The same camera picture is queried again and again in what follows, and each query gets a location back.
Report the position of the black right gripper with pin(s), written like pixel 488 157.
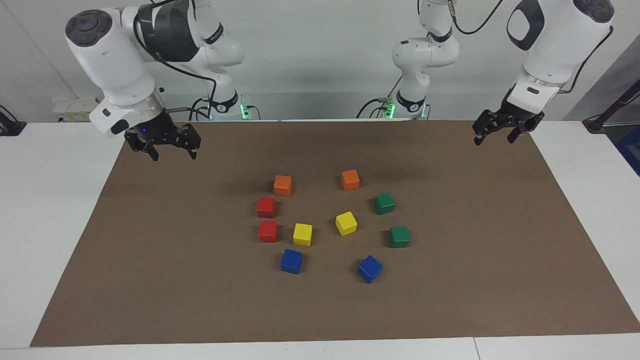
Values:
pixel 160 131

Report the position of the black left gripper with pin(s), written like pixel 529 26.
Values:
pixel 520 114

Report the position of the red wooden cube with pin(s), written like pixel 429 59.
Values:
pixel 268 232
pixel 266 208

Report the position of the green wooden cube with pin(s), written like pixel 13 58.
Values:
pixel 400 237
pixel 385 204

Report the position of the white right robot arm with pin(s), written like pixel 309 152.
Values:
pixel 110 60

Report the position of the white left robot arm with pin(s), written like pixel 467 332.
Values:
pixel 555 45

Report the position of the white power strip box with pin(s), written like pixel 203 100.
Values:
pixel 75 107

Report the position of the black stand with pole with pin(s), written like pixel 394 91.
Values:
pixel 597 122

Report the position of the orange wooden cube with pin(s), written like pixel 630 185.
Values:
pixel 350 181
pixel 282 186

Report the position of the blue crate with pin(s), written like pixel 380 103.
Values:
pixel 631 147

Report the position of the brown table mat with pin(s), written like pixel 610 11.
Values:
pixel 200 300

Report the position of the yellow wooden cube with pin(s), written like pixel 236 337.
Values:
pixel 346 224
pixel 302 235

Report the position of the blue wooden cube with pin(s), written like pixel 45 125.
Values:
pixel 291 261
pixel 370 269

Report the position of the black clamp mount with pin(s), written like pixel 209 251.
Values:
pixel 10 127

